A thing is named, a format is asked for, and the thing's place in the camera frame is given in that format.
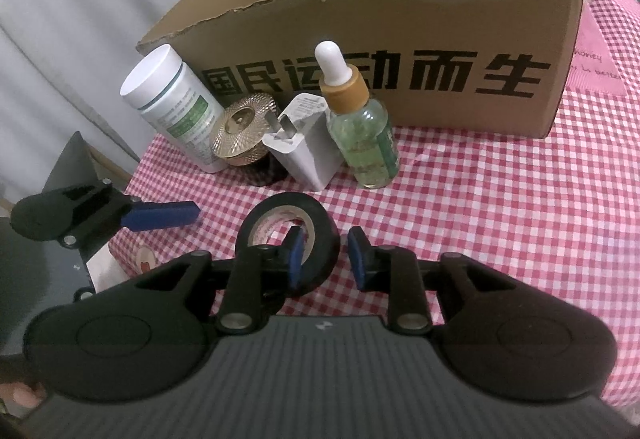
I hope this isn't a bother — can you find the green dropper bottle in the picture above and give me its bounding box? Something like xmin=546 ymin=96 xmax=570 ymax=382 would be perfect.
xmin=314 ymin=40 xmax=400 ymax=189

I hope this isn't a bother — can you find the white power adapter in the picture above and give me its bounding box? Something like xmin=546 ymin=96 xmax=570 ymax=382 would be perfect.
xmin=262 ymin=92 xmax=344 ymax=191

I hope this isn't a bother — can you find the white curtain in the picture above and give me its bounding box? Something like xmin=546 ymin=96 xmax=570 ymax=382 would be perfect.
xmin=1 ymin=0 xmax=178 ymax=203

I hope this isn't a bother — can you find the white pill bottle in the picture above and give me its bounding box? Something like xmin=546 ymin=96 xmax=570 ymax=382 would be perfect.
xmin=120 ymin=44 xmax=227 ymax=174

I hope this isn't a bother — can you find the gold lid jar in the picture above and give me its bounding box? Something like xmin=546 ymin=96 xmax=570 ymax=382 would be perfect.
xmin=210 ymin=92 xmax=288 ymax=187

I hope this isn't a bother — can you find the black electrical tape roll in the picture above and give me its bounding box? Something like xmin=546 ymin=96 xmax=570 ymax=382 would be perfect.
xmin=235 ymin=192 xmax=341 ymax=298

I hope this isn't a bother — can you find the brown cardboard box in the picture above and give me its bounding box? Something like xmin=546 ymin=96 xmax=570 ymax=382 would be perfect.
xmin=137 ymin=0 xmax=584 ymax=138

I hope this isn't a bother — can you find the red checkered tablecloth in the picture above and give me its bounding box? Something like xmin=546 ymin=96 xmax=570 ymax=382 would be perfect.
xmin=108 ymin=0 xmax=639 ymax=407

